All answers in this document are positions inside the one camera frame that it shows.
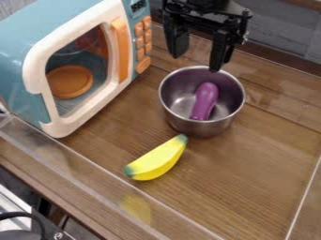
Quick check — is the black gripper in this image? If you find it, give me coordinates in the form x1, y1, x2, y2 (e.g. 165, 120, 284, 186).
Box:
161, 0, 252, 72

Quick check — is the purple toy eggplant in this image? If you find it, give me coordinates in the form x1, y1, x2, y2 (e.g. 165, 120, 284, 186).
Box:
189, 82, 219, 121

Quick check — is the silver metal pot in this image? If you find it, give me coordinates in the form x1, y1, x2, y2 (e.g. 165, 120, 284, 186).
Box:
157, 66, 245, 138

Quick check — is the blue toy microwave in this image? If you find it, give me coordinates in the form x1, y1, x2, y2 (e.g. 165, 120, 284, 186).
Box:
0, 0, 151, 138

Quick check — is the orange microwave turntable plate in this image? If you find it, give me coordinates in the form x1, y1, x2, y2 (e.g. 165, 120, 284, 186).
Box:
46, 65, 93, 99

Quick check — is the yellow toy banana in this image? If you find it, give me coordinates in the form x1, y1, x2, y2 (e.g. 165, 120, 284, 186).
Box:
124, 134, 188, 181

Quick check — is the clear acrylic barrier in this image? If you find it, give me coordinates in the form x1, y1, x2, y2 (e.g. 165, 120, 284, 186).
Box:
0, 113, 224, 240

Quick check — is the black cable bottom left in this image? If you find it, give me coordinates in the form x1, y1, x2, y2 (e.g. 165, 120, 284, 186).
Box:
0, 212, 48, 240

